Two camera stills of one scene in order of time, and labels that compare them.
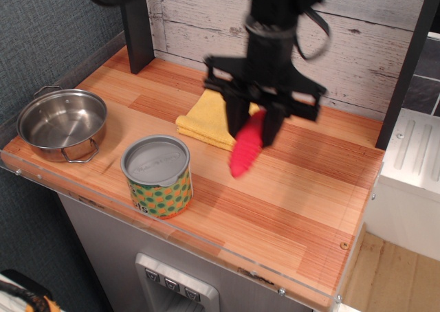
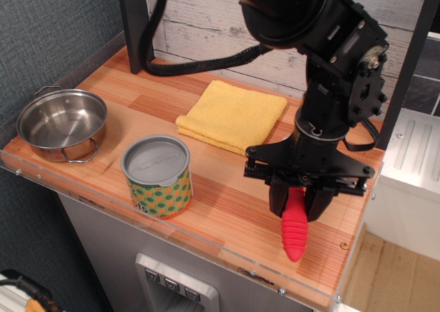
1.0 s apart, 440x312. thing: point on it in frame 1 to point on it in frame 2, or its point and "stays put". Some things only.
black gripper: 267,73 to 311,159
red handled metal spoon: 247,143 to 295,223
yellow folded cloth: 207,119 stays put
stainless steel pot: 62,124 stays put
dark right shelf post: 427,16 stays put
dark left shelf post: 140,46 stays put
